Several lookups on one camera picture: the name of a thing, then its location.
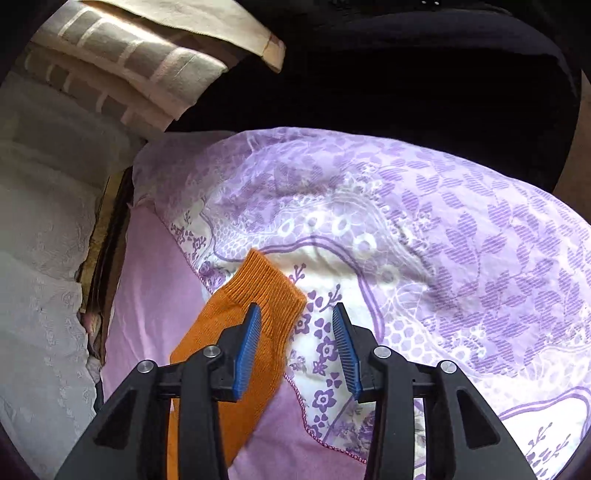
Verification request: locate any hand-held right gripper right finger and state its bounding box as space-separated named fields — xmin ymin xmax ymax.
xmin=332 ymin=303 xmax=539 ymax=480

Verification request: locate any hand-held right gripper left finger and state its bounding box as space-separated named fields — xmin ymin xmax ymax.
xmin=55 ymin=303 xmax=262 ymax=480

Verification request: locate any orange knit garment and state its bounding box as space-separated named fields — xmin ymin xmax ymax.
xmin=166 ymin=248 xmax=308 ymax=480

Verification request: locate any pink purple floral quilt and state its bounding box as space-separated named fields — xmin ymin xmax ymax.
xmin=99 ymin=127 xmax=591 ymax=480

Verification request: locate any brown bamboo mat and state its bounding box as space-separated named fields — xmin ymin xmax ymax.
xmin=74 ymin=166 xmax=137 ymax=365

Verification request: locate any white lace cover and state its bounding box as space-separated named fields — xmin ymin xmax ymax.
xmin=0 ymin=74 xmax=139 ymax=480

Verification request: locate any dark cloth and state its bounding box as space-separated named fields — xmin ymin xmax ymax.
xmin=171 ymin=0 xmax=583 ymax=195

